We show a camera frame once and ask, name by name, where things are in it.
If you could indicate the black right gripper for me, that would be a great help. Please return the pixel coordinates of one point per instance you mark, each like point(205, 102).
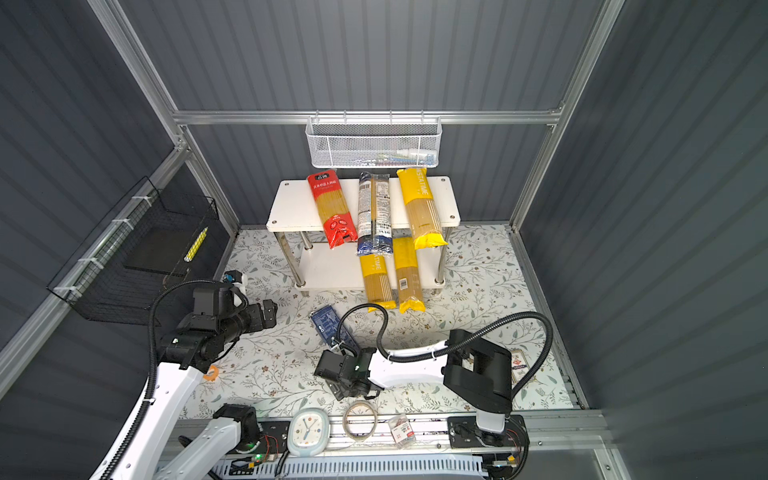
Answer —
point(340, 389)

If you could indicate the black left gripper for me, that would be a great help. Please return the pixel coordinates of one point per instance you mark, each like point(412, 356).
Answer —
point(256, 321)

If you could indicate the blue pasta box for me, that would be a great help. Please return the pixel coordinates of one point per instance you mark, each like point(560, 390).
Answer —
point(326, 323)

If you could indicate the yellow Pastatime bag front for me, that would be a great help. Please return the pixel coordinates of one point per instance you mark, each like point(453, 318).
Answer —
point(376, 281)

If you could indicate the yellow spaghetti bag with barcode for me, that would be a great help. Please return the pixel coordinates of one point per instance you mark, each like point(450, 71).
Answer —
point(410, 296)

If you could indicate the dark blue clear spaghetti bag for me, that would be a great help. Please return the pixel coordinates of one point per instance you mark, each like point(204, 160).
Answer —
point(374, 219)

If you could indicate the red spaghetti bag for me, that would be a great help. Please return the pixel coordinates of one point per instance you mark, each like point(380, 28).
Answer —
point(333, 211)

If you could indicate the yellow Pastatime spaghetti bag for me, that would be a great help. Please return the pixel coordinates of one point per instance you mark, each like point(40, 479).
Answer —
point(420, 208)

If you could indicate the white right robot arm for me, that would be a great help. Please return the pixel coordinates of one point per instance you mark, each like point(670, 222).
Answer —
point(476, 370)

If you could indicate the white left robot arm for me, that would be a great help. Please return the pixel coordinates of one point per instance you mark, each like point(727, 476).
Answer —
point(137, 448)

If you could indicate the clear tape roll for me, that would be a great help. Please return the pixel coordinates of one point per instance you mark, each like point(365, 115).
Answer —
point(360, 420)

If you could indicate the white alarm clock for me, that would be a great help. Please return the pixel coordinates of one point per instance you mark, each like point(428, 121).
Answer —
point(309, 433)

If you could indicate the yellow marker in basket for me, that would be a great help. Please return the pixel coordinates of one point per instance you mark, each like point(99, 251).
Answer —
point(195, 246)

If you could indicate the small clear packet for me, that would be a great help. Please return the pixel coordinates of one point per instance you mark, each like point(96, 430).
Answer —
point(401, 430)

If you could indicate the small card box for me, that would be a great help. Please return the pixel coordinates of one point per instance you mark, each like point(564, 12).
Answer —
point(519, 364)

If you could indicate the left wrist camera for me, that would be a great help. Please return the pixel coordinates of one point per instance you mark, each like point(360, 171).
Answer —
point(237, 278)

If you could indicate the black wire side basket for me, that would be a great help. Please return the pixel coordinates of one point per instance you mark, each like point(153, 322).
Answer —
point(141, 255)

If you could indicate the white wire wall basket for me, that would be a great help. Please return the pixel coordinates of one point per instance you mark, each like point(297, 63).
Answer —
point(382, 145)

